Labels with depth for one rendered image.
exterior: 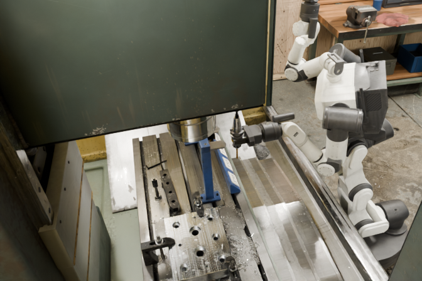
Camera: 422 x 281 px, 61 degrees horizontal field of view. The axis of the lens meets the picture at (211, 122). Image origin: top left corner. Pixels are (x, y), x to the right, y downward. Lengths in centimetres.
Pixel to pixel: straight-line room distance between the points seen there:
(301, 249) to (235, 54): 110
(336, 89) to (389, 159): 191
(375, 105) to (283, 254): 77
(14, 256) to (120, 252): 104
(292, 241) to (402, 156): 197
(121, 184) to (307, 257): 110
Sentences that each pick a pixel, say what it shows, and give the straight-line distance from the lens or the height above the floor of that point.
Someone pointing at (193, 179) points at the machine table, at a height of 90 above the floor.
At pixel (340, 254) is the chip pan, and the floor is 67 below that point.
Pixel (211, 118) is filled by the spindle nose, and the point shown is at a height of 155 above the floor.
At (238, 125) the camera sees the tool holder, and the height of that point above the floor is 127.
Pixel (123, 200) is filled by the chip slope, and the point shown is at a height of 65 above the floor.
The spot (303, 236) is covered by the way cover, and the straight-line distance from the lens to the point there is 184.
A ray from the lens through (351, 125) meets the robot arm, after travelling 154.
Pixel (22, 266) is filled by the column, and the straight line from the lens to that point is 103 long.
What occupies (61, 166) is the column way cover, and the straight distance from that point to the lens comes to 127.
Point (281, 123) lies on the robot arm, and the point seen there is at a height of 122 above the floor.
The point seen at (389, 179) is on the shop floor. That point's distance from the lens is 330.
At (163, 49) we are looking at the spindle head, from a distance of 89.
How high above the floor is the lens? 219
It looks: 36 degrees down
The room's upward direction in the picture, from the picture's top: 4 degrees counter-clockwise
